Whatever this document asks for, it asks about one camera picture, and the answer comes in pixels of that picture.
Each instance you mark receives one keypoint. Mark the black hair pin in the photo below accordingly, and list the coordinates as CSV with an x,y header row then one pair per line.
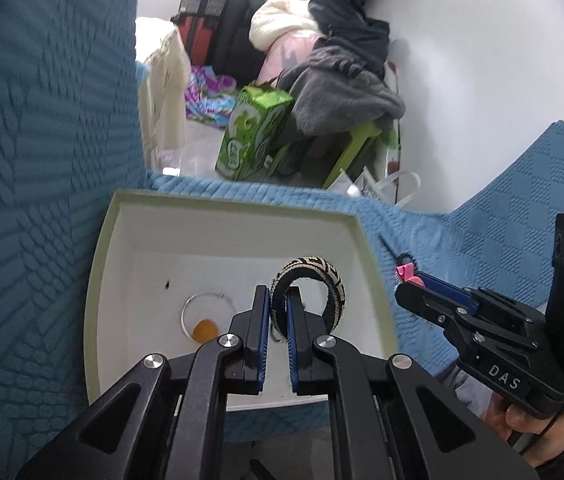
x,y
407,259

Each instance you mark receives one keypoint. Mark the pale green cardboard box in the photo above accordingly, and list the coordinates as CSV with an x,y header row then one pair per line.
x,y
152,270

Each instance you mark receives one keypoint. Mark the orange suitcase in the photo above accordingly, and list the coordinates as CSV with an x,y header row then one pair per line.
x,y
194,35

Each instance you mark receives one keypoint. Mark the amber pendant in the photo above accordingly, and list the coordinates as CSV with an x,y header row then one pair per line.
x,y
205,331

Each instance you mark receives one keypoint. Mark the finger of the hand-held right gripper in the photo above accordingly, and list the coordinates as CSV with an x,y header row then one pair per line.
x,y
422,302
449,291

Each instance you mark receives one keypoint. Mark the pink hair clip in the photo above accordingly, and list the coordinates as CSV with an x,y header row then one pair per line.
x,y
404,274

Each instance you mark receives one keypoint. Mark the dark navy garment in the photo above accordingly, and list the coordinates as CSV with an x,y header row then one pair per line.
x,y
357,35

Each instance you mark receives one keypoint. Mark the black patterned bangle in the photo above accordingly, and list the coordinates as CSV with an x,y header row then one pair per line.
x,y
312,265

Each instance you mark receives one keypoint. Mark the white plastic bag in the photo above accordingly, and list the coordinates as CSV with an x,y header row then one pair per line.
x,y
377,187

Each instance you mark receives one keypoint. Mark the black suitcase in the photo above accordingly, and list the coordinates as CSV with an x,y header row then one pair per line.
x,y
237,30

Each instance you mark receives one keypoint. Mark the pink cloth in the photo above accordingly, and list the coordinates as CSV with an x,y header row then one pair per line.
x,y
287,57

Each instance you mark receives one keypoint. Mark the grey fleece garment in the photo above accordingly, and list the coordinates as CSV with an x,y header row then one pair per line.
x,y
342,100

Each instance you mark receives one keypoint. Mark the person's right hand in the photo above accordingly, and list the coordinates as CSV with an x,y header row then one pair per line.
x,y
537,435

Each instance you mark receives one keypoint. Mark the white lace-covered cabinet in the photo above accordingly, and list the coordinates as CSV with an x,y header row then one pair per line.
x,y
167,100

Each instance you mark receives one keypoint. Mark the white jacket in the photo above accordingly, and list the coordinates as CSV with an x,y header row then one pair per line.
x,y
282,17

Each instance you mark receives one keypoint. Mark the colourful printed cloth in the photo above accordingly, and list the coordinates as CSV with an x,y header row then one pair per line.
x,y
209,100

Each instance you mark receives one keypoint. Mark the floral printed bag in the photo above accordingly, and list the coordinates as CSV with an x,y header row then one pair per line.
x,y
393,150

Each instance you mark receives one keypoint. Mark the blue quilted chair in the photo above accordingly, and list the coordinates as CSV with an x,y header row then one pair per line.
x,y
37,160
502,200

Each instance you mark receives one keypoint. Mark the green plastic stool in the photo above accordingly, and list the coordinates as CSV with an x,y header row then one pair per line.
x,y
352,147

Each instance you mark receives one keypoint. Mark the green carton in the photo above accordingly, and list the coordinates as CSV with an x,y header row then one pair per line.
x,y
252,135

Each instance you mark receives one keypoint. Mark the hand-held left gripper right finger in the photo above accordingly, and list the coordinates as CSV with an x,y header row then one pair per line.
x,y
292,340

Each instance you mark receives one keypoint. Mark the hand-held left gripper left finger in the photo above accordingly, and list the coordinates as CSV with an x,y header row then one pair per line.
x,y
262,340

